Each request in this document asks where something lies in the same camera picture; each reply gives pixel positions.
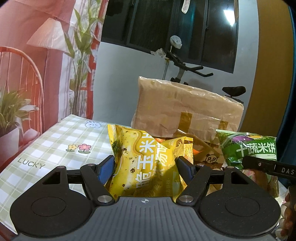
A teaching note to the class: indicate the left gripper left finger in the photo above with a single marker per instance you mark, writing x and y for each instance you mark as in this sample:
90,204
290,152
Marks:
94,177

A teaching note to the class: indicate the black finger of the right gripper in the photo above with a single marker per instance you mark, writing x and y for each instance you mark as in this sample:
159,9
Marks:
270,167

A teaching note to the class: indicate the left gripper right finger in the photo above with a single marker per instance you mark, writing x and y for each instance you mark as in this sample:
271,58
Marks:
196,179

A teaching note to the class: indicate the yellow corn snack bag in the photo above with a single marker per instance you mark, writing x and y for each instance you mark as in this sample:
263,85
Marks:
145,166

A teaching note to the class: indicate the green rice cracker bag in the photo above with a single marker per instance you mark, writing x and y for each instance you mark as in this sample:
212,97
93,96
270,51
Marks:
236,145

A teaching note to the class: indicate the green checked tablecloth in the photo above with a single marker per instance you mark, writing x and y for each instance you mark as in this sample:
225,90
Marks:
73,142

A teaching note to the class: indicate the brown cardboard box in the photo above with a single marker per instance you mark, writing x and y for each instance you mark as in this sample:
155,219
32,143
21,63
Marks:
168,110

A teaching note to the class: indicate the pink printed backdrop curtain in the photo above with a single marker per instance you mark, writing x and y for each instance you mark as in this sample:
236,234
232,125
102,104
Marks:
48,64

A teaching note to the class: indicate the dark window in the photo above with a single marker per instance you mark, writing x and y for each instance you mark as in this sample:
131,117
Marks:
207,34

